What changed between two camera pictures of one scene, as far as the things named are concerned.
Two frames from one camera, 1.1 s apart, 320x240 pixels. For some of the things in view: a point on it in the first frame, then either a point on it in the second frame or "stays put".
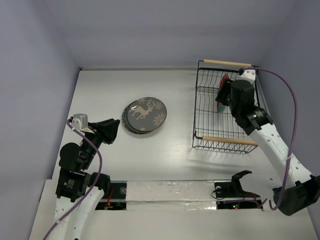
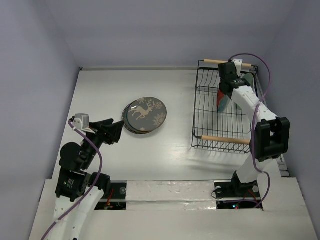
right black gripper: x=223 y=95 → x=225 y=87
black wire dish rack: x=213 y=129 stays put
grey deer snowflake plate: x=146 y=114 stays put
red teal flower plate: x=221 y=107 stays put
